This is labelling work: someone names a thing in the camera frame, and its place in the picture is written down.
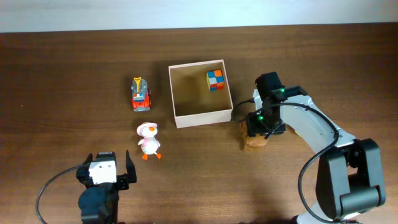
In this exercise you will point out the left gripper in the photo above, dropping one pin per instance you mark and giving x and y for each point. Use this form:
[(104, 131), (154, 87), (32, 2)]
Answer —
[(122, 180)]

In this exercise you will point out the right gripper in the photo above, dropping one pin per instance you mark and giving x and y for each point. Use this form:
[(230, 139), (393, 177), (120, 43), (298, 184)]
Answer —
[(254, 129)]

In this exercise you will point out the brown plush toy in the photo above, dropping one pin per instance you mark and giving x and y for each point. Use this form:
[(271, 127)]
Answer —
[(252, 143)]

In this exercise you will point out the colourful puzzle cube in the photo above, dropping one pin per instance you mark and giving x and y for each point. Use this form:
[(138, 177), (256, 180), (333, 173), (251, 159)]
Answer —
[(215, 80)]

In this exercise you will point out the red grey toy truck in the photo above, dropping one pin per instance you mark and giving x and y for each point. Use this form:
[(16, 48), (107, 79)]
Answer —
[(140, 95)]

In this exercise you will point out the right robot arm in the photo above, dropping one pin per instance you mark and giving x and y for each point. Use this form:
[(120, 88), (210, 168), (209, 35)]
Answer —
[(350, 178)]

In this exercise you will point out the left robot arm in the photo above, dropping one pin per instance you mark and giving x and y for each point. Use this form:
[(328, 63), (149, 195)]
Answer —
[(99, 202)]

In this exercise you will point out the white pink duck toy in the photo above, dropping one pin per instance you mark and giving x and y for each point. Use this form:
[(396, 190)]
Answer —
[(149, 145)]

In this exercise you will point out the white cardboard box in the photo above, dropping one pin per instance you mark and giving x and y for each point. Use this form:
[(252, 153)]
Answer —
[(193, 102)]

